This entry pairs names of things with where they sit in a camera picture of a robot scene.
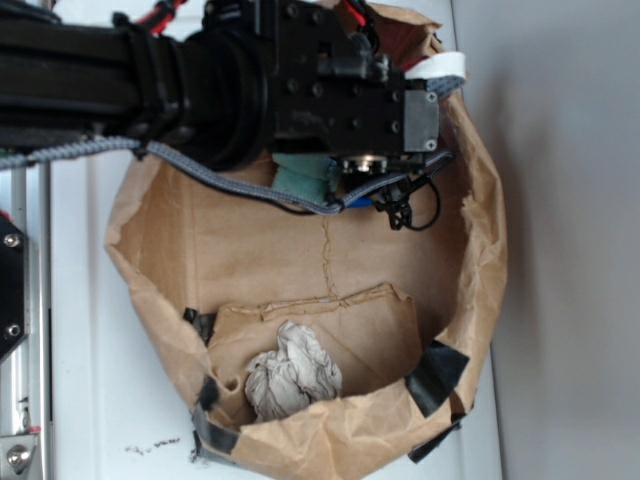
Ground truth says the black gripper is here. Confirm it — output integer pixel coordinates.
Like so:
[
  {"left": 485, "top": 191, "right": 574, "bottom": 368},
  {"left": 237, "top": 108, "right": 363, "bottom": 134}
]
[{"left": 269, "top": 1, "right": 440, "bottom": 172}]

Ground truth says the blue-green terry cloth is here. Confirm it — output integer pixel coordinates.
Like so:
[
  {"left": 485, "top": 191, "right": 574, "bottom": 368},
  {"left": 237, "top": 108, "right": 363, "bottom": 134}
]
[{"left": 271, "top": 153, "right": 340, "bottom": 204}]

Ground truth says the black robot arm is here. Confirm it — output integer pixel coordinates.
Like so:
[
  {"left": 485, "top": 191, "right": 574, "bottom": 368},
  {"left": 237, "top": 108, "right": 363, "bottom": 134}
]
[{"left": 1, "top": 1, "right": 439, "bottom": 171}]

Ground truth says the crumpled white cloth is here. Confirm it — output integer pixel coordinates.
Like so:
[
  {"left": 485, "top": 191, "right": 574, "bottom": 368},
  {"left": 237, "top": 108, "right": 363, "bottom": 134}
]
[{"left": 244, "top": 320, "right": 343, "bottom": 423}]

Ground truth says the brown paper bag bin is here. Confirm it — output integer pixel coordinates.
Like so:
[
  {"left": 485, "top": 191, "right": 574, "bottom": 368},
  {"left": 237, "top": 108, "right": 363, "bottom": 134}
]
[{"left": 102, "top": 2, "right": 509, "bottom": 480}]

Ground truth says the white flat ribbon cable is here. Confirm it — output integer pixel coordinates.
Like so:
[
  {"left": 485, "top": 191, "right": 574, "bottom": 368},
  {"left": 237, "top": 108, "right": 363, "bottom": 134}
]
[{"left": 403, "top": 50, "right": 467, "bottom": 81}]

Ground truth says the thin black wire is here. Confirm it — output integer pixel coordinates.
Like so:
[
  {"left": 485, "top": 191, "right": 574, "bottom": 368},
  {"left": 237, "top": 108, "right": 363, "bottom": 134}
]
[{"left": 197, "top": 172, "right": 442, "bottom": 234}]

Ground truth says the grey braided cable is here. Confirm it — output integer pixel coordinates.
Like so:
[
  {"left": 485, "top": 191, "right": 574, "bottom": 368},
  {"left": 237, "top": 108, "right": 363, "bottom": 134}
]
[{"left": 0, "top": 137, "right": 456, "bottom": 216}]

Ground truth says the aluminium frame rail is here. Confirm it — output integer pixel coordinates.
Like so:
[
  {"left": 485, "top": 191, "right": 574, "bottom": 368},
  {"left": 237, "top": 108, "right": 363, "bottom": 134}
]
[{"left": 1, "top": 165, "right": 54, "bottom": 479}]

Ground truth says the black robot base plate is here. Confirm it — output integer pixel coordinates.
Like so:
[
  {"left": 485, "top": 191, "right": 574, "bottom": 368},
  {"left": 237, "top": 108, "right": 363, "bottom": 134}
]
[{"left": 0, "top": 214, "right": 27, "bottom": 362}]

